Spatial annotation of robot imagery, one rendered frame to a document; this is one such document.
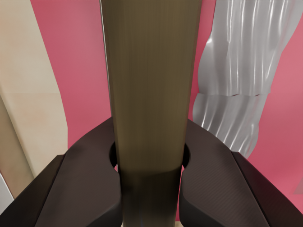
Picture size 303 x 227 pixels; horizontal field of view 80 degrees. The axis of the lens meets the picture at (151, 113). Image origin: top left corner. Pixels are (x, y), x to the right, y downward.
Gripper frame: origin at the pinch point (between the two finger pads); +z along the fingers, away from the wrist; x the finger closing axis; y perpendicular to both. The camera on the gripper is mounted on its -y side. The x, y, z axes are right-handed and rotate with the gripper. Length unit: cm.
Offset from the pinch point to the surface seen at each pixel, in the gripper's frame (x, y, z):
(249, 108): 9.9, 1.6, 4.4
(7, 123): -13.6, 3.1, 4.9
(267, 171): 15.1, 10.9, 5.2
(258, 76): 10.0, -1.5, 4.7
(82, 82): -5.8, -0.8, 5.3
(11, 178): -13.6, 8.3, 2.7
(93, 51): -4.5, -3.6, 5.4
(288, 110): 14.7, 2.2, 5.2
